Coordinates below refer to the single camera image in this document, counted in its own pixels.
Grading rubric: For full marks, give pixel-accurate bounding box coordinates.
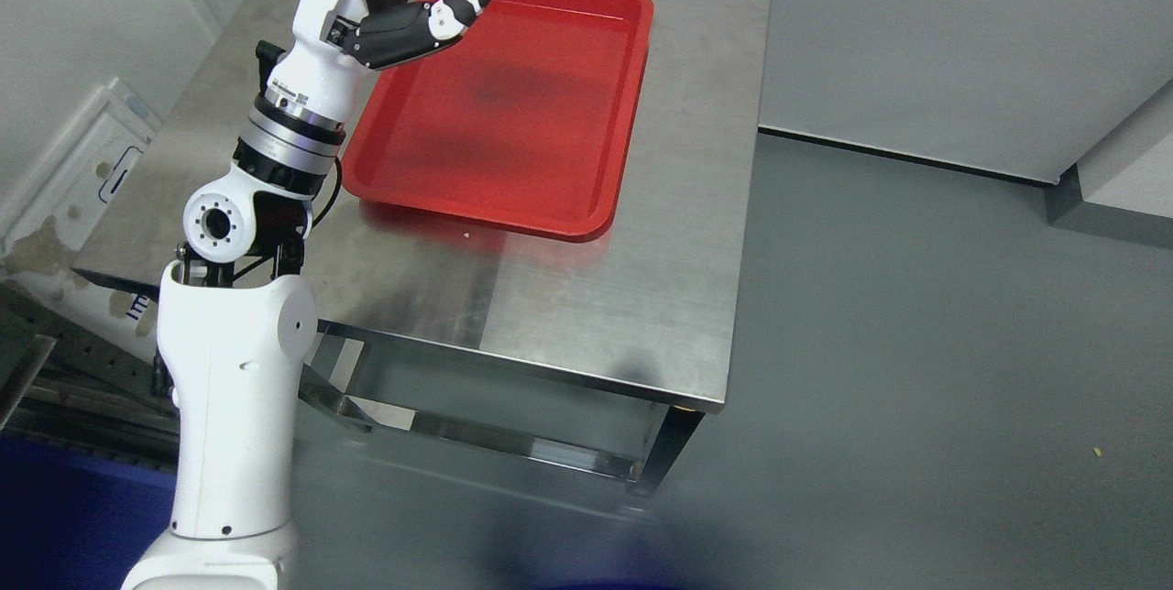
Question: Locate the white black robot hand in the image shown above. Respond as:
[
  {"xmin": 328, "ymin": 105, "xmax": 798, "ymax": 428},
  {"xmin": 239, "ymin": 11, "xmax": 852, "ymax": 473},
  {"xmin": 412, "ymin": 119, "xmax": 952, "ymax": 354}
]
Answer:
[{"xmin": 256, "ymin": 0, "xmax": 491, "ymax": 131}]

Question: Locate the stainless steel table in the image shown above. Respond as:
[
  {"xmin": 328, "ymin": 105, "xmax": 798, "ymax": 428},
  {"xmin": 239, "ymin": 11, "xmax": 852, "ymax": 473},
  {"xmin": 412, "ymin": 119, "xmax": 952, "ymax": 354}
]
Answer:
[{"xmin": 72, "ymin": 0, "xmax": 771, "ymax": 501}]

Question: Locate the white cardboard box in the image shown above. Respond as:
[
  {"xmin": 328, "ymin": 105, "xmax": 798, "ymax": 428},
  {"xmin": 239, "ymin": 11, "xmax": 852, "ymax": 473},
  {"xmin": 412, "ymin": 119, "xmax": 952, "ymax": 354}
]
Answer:
[{"xmin": 4, "ymin": 77, "xmax": 162, "ymax": 362}]

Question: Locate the red plastic tray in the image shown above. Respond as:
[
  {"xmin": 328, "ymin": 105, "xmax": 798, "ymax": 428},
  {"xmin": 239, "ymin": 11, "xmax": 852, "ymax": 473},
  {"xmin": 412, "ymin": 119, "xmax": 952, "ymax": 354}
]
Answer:
[{"xmin": 341, "ymin": 0, "xmax": 656, "ymax": 243}]

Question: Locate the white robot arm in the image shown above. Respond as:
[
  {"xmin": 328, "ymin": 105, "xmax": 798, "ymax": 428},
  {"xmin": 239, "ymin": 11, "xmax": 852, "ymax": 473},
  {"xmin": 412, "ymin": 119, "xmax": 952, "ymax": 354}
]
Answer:
[{"xmin": 123, "ymin": 86, "xmax": 345, "ymax": 589}]

